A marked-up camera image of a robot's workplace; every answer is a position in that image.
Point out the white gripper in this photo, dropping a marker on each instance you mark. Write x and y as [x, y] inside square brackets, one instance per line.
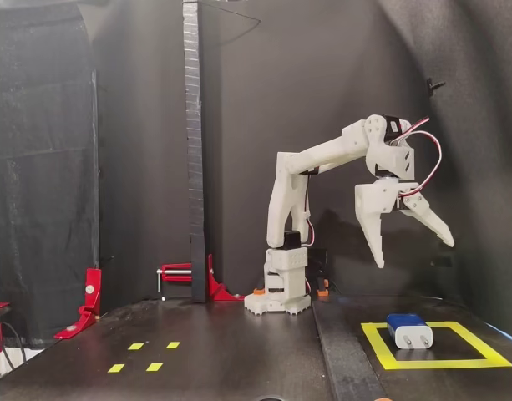
[377, 200]

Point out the blue and white charger block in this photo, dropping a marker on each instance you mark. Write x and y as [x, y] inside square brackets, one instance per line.
[410, 332]

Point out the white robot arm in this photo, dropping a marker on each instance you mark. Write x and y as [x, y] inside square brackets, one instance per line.
[322, 152]

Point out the black clip on backdrop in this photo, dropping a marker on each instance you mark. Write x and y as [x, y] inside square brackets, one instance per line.
[433, 86]

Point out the yellow tape square outline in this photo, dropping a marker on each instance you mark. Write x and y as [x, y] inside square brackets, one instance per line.
[447, 364]

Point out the red screw clamp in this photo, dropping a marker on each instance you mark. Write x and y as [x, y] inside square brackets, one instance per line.
[176, 271]

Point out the small yellow tape marker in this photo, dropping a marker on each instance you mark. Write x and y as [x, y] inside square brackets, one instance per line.
[135, 346]
[116, 368]
[172, 345]
[154, 367]

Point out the black mesh curtain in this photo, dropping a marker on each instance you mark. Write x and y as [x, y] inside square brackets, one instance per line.
[47, 188]

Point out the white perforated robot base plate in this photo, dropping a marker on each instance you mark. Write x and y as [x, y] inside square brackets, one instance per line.
[299, 305]

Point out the black rail strip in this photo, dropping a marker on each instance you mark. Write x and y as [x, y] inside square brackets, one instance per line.
[343, 359]

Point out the red triangular corner bracket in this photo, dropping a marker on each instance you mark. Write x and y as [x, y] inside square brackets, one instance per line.
[216, 290]

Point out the black foam post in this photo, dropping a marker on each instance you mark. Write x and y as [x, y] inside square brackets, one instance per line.
[196, 125]

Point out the red angle bracket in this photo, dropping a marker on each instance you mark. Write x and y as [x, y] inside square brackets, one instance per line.
[92, 292]

